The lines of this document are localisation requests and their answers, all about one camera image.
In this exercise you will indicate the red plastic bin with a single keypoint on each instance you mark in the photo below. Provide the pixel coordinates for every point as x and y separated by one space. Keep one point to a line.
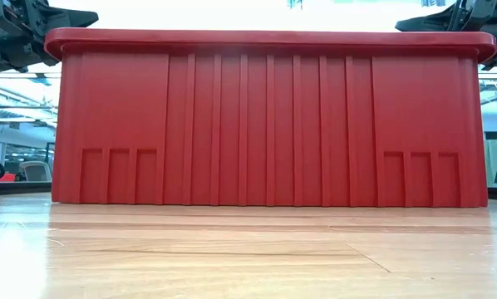
252 124

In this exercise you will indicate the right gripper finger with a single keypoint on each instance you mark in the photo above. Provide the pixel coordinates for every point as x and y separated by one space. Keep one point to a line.
431 24

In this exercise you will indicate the gray office chair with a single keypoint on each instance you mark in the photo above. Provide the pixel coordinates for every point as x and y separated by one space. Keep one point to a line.
36 171

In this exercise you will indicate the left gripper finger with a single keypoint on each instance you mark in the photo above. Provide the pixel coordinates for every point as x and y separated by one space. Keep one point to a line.
70 17

